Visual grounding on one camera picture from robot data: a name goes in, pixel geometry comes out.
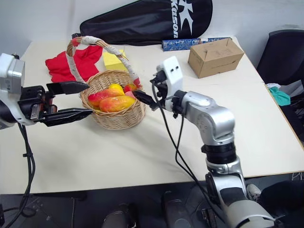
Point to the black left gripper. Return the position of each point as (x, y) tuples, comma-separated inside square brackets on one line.
[(29, 99)]

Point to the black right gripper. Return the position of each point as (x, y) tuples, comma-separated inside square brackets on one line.
[(161, 78)]

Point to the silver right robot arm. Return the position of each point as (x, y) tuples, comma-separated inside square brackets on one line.
[(213, 123)]

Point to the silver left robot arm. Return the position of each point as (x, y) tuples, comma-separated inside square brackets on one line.
[(4, 111)]

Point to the small pink fruit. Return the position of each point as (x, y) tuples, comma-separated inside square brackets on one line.
[(129, 94)]

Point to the small red yellow fruit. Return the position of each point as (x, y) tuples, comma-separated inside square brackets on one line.
[(130, 87)]

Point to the large orange yellow mango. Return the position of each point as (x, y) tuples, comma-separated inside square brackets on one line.
[(116, 104)]

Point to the red orange mango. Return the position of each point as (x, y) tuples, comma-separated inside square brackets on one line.
[(99, 97)]

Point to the red cloth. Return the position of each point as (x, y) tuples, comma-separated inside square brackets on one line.
[(59, 66)]

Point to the yellow box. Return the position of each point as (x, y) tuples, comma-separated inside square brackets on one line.
[(112, 60)]

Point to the blue patterned long box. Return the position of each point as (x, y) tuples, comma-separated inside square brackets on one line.
[(180, 44)]

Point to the black racket bag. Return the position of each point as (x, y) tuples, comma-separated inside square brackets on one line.
[(142, 23)]

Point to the brown cardboard box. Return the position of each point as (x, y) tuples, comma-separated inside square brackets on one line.
[(213, 58)]

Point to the dark rounded shape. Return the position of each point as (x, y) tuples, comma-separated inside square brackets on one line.
[(118, 215), (177, 209)]

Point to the black floor case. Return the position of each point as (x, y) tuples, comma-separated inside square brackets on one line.
[(35, 211)]

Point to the white crumpled cloth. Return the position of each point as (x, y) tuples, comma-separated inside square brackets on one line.
[(273, 85)]

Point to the green cloth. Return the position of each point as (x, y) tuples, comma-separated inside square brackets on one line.
[(281, 96)]

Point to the white sneaker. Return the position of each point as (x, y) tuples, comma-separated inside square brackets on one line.
[(253, 192)]

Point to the black office chair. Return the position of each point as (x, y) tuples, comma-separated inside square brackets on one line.
[(282, 59)]

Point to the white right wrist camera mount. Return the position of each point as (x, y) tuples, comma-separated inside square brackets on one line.
[(172, 71)]

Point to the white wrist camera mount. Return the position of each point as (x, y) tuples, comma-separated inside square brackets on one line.
[(172, 71), (10, 71)]

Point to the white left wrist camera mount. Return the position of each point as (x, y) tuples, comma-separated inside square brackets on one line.
[(10, 71)]

